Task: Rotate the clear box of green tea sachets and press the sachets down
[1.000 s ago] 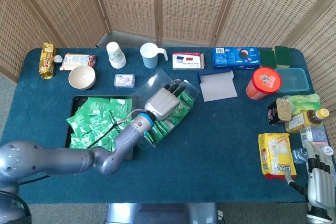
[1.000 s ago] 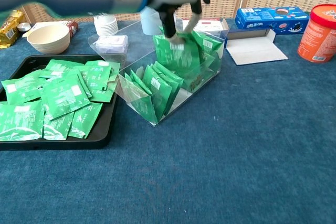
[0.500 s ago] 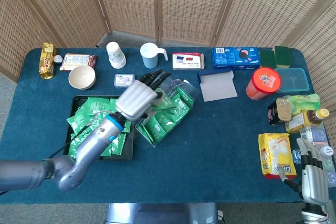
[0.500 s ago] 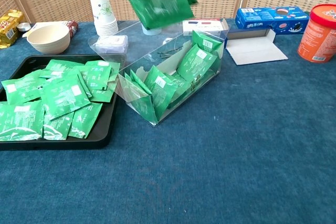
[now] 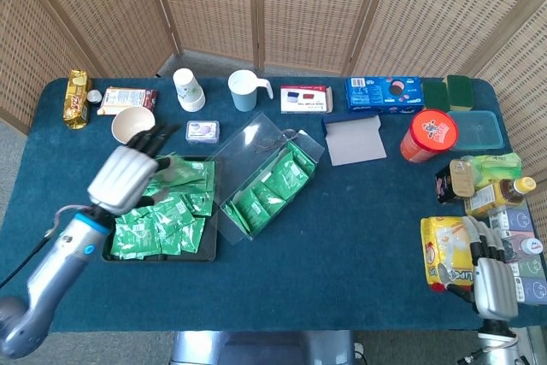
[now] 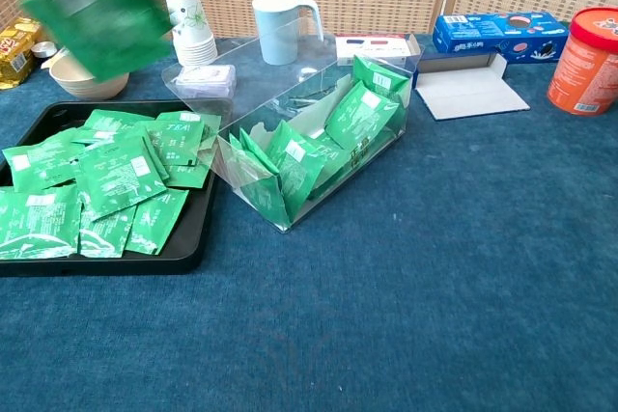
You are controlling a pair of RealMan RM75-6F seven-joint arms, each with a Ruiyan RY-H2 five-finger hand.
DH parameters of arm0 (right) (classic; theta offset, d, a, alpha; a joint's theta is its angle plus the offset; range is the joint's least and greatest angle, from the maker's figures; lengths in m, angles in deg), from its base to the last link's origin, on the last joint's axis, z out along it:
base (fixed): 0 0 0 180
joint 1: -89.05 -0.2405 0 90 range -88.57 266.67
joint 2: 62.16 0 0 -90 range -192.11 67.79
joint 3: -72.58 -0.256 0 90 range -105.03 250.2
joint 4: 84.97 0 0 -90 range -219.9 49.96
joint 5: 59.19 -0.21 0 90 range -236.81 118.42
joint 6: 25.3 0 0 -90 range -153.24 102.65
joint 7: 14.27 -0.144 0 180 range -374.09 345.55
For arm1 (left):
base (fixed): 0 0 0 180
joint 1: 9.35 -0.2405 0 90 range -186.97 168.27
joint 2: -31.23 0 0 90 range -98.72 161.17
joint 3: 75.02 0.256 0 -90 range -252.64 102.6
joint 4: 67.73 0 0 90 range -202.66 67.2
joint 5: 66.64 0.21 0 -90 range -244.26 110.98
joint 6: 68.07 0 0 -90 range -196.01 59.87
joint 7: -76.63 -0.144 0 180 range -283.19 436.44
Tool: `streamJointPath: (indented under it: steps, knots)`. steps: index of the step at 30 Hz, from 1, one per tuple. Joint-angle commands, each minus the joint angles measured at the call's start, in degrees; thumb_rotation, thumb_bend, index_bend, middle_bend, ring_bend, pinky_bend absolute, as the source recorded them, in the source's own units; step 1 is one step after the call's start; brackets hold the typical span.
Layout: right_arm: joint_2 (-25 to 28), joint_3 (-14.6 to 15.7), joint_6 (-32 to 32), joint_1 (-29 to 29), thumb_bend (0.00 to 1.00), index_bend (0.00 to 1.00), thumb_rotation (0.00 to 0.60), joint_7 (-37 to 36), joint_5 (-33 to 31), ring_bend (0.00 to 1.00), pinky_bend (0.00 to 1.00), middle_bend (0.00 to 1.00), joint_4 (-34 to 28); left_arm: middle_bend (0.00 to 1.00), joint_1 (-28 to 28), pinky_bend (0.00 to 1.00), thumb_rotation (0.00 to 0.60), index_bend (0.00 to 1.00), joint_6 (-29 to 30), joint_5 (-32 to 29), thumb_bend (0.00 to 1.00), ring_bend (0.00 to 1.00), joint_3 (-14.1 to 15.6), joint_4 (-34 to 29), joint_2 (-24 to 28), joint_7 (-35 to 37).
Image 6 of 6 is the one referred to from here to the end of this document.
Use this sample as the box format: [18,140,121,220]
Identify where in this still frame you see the blue white open carton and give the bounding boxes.
[413,52,532,122]

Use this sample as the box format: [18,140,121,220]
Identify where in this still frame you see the clear plastic display box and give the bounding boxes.
[160,15,426,234]

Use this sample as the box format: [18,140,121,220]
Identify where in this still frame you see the blue carpet table cloth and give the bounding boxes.
[0,33,618,412]

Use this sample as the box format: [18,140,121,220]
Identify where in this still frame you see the black plastic tray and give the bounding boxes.
[0,96,236,278]

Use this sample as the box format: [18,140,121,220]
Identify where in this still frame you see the light blue handled mug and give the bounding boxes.
[251,0,324,67]

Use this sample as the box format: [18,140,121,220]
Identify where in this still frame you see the orange canister red lid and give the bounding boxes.
[547,6,618,117]

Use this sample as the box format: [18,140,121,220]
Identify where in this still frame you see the beige bowl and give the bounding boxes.
[48,52,130,100]

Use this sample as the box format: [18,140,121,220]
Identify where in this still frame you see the blue cookie box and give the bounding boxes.
[432,11,571,65]

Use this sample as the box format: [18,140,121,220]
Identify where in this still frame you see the small white tealight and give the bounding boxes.
[30,40,57,59]

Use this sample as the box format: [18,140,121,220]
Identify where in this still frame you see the white paper cup stack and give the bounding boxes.
[163,0,219,68]

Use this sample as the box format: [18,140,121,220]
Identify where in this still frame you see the white red card box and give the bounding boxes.
[335,34,424,67]

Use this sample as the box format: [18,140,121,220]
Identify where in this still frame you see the thin frame eyeglasses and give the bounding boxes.
[272,83,339,117]

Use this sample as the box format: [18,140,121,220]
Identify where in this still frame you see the gold biscuit pack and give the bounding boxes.
[0,15,42,91]

